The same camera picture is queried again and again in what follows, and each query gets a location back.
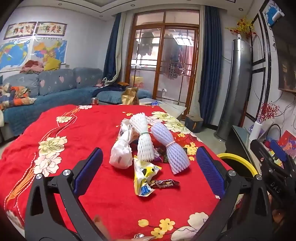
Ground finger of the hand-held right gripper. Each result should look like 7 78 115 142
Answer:
270 140 289 167
250 139 270 165

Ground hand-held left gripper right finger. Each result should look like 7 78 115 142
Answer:
192 146 273 241

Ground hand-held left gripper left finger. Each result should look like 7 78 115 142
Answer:
24 147 109 241

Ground yellow-rimmed black trash bin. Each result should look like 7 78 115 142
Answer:
216 153 258 179

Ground white plastic bag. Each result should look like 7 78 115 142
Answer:
109 118 137 169

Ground lavender foam net bundle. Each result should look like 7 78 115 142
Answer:
151 122 190 175

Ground brown candy wrapper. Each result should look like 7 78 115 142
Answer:
149 179 180 189

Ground yellow snack wrapper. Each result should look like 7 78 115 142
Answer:
133 156 162 197

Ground white foam net bundle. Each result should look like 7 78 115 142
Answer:
129 113 160 162

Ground person's left hand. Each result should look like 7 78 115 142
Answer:
94 215 154 241

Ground colourful painted picture book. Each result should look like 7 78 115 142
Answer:
276 130 296 159

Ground white vase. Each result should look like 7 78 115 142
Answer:
248 122 263 141

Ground lavender printed card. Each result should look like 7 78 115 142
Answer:
248 124 267 139

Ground black television stand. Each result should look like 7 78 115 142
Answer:
225 125 255 160

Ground red floral blanket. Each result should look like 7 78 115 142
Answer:
0 104 234 241

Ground red berry branches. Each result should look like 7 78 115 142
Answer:
257 102 279 123

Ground small blue stool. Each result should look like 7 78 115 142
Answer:
185 114 204 133

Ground silver tower air conditioner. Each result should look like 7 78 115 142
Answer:
214 38 252 141

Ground grey coffee table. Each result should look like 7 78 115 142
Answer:
139 97 187 121

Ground blue sofa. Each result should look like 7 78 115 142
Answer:
0 67 153 142

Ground gold paper bag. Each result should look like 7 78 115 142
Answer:
122 87 139 105

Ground blue curtain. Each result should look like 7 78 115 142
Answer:
103 13 122 80
199 6 222 127

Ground yellow cardboard box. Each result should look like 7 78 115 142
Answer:
131 76 144 88

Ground patterned orange quilt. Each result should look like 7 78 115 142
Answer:
0 83 37 110

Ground yellow cloth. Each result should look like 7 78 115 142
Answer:
43 57 62 71

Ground pile of clothes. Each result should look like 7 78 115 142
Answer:
20 60 44 74

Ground country map poster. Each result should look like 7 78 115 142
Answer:
32 40 67 65

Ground yellow artificial flowers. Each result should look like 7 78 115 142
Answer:
225 16 255 39

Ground world map poster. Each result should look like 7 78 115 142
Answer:
0 39 31 70

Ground framed calligraphy poster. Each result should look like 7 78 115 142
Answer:
3 22 37 40
36 22 67 36

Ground wooden glass sliding door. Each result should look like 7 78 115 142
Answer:
126 10 200 105

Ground black cable loop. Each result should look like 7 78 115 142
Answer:
266 124 282 139

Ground wall television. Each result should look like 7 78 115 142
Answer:
270 16 296 93

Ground blue wall picture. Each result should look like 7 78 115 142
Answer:
264 0 285 26

